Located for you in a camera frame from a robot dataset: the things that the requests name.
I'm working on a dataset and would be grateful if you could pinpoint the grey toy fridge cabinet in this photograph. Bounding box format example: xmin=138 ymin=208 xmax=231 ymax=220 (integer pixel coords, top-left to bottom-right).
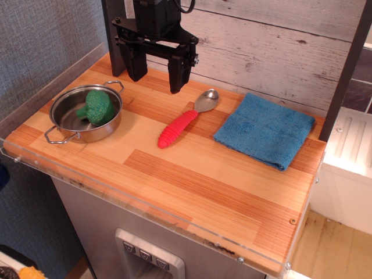
xmin=52 ymin=178 xmax=265 ymax=278

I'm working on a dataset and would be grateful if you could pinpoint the red handled metal spoon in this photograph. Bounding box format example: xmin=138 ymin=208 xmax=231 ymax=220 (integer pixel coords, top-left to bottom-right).
xmin=158 ymin=89 xmax=219 ymax=148

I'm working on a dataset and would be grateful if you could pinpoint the dark left shelf post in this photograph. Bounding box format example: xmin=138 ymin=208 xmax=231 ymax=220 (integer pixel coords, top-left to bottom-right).
xmin=101 ymin=0 xmax=127 ymax=77

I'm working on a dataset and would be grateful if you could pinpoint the clear acrylic edge guard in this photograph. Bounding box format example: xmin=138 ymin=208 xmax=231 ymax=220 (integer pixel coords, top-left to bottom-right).
xmin=4 ymin=134 xmax=326 ymax=277

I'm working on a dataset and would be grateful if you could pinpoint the yellow object at corner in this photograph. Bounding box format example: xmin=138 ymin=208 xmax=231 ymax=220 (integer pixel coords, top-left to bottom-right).
xmin=18 ymin=267 xmax=46 ymax=279

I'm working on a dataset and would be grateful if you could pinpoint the silver dispenser button panel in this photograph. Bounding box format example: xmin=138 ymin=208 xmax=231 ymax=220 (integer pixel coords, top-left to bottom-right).
xmin=115 ymin=228 xmax=186 ymax=278

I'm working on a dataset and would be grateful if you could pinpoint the dark shelf post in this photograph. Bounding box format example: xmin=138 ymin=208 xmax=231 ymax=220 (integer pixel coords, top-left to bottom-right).
xmin=319 ymin=0 xmax=371 ymax=142
xmin=101 ymin=0 xmax=127 ymax=77

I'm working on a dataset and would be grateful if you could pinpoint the white toy sink unit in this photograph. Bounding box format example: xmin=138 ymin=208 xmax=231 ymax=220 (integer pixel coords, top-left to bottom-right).
xmin=310 ymin=108 xmax=371 ymax=234

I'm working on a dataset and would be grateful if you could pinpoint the blue folded cloth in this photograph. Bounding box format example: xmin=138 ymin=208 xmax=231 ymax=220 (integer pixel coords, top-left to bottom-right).
xmin=213 ymin=93 xmax=315 ymax=171

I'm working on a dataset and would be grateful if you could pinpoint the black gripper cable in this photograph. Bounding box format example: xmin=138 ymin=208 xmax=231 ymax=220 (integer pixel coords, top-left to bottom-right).
xmin=171 ymin=0 xmax=196 ymax=14

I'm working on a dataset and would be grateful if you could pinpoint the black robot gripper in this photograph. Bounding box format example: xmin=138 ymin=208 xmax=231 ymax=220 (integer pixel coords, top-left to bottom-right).
xmin=113 ymin=1 xmax=198 ymax=94

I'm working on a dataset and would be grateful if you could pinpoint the small steel pot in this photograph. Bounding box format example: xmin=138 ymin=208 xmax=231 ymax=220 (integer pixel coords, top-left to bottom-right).
xmin=44 ymin=81 xmax=123 ymax=144

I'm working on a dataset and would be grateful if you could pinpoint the green toy broccoli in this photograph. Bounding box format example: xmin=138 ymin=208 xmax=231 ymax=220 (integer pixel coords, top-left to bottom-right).
xmin=76 ymin=90 xmax=115 ymax=127

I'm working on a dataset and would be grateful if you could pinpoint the dark right shelf post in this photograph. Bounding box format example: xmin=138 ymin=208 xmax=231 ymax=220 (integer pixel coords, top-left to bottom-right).
xmin=319 ymin=0 xmax=371 ymax=142

